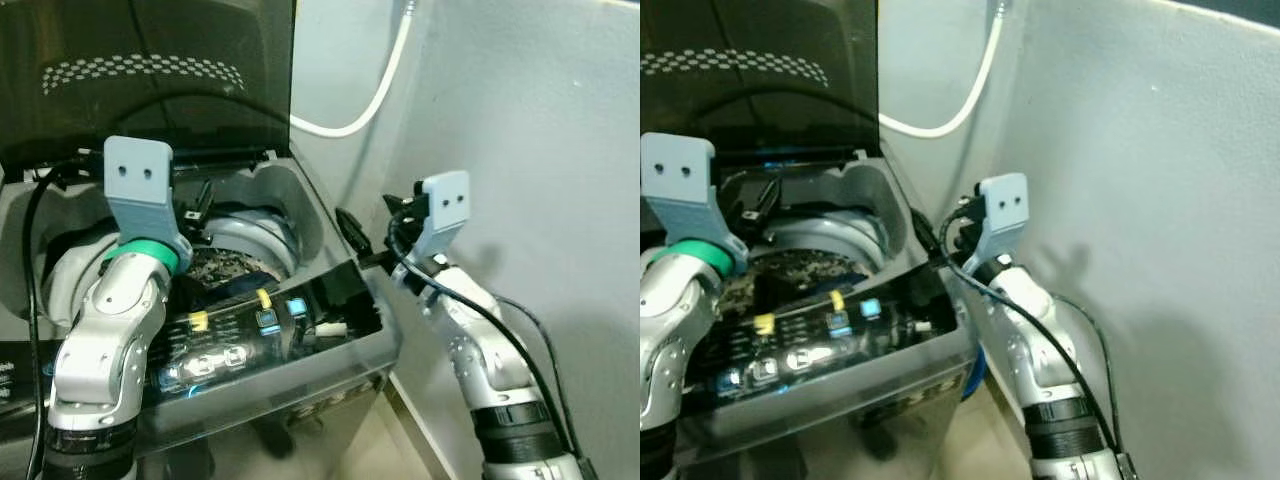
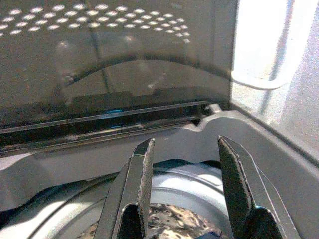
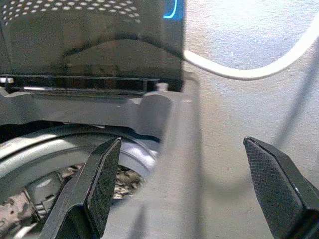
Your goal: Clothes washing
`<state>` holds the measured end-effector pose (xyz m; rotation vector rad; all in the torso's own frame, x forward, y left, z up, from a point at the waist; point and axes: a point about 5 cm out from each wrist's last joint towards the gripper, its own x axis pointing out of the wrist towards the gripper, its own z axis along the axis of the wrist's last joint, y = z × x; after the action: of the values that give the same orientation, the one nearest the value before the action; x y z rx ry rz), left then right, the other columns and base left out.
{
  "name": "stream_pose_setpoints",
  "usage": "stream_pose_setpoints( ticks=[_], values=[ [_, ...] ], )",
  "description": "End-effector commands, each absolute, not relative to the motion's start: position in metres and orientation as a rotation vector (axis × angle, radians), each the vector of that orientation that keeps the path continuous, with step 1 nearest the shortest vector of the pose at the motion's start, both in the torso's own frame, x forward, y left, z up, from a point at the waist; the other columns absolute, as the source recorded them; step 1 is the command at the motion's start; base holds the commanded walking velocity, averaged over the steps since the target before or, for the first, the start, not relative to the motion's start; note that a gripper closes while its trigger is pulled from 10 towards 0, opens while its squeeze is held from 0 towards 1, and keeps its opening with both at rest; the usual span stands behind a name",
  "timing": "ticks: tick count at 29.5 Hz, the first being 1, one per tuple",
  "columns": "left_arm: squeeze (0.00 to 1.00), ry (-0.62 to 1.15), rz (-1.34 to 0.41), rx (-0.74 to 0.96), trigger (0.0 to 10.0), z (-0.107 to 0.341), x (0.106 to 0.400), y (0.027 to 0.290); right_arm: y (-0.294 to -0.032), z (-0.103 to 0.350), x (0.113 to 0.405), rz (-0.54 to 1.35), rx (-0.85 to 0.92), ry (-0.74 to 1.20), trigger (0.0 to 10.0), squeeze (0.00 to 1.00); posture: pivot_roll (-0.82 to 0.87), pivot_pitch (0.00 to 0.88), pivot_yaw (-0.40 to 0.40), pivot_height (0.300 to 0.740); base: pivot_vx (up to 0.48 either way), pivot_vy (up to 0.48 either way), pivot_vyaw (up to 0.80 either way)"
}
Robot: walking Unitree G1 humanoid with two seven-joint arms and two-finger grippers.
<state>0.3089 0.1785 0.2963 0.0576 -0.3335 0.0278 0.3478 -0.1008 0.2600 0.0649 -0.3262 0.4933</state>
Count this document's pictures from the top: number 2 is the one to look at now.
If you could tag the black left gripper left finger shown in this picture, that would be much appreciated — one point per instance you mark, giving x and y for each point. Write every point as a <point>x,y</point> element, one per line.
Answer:
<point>134,189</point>

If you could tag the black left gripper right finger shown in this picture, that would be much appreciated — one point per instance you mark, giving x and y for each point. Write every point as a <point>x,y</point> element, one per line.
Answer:
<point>239,189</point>

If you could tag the grey top-load washing machine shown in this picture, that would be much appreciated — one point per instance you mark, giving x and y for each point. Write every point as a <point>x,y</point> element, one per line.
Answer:
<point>74,161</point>

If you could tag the glass washing machine lid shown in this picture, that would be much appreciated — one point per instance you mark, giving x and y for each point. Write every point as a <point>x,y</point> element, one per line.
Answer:
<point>112,62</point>

